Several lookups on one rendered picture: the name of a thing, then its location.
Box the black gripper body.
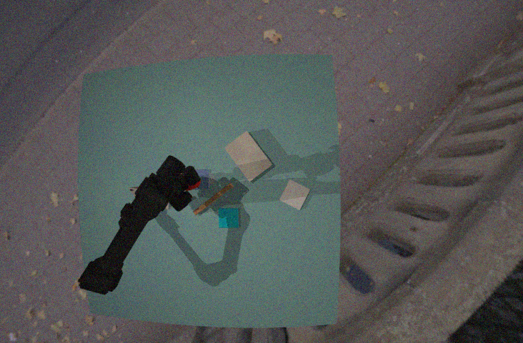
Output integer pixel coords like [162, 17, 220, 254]
[172, 166, 201, 188]

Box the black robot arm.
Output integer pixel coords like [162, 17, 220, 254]
[78, 155, 192, 295]

